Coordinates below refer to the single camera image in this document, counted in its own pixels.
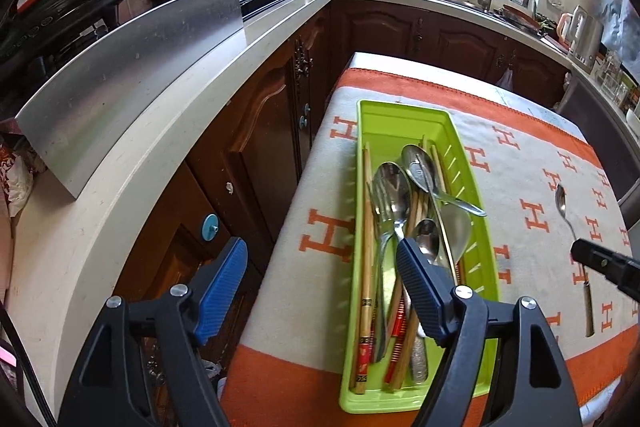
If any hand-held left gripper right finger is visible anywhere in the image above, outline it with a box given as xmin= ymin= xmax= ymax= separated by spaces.
xmin=395 ymin=237 xmax=583 ymax=427

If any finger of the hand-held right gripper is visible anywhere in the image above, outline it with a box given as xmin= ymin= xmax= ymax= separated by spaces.
xmin=570 ymin=238 xmax=640 ymax=303

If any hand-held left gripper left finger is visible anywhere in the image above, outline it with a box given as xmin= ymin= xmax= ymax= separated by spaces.
xmin=59 ymin=236 xmax=249 ymax=427

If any brown-tipped wooden chopstick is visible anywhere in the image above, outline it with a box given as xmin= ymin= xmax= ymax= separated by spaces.
xmin=348 ymin=146 xmax=375 ymax=395

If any white ceramic spoon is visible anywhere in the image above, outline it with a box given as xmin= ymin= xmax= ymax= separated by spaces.
xmin=439 ymin=201 xmax=473 ymax=273

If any small steel spoon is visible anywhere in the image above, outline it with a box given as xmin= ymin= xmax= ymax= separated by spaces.
xmin=554 ymin=183 xmax=597 ymax=339

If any green plastic utensil tray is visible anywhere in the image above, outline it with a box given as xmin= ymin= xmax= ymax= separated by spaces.
xmin=339 ymin=99 xmax=502 ymax=414

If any orange and beige printed blanket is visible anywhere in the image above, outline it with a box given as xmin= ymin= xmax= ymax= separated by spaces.
xmin=220 ymin=67 xmax=632 ymax=427

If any white kitchen countertop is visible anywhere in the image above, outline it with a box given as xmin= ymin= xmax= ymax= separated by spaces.
xmin=0 ymin=0 xmax=640 ymax=408

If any glass jar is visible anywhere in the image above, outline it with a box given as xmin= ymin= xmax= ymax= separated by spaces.
xmin=597 ymin=52 xmax=626 ymax=92

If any steel electric kettle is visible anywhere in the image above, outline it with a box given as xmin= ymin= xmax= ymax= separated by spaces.
xmin=557 ymin=5 xmax=605 ymax=66

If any steel splash plate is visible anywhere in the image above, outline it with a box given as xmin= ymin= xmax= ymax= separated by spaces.
xmin=15 ymin=0 xmax=245 ymax=200

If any red patterned bag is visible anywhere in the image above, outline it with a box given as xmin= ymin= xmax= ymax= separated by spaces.
xmin=0 ymin=132 xmax=48 ymax=218

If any red plate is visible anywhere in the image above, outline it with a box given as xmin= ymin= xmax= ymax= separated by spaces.
xmin=502 ymin=3 xmax=543 ymax=30

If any black gas stove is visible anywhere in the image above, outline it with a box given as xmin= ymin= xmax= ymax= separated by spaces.
xmin=239 ymin=0 xmax=303 ymax=15

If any black cable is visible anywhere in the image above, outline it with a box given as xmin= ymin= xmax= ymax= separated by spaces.
xmin=0 ymin=302 xmax=56 ymax=427

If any wrinkled plastic wall sheet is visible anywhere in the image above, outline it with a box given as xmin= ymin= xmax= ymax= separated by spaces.
xmin=600 ymin=0 xmax=640 ymax=72

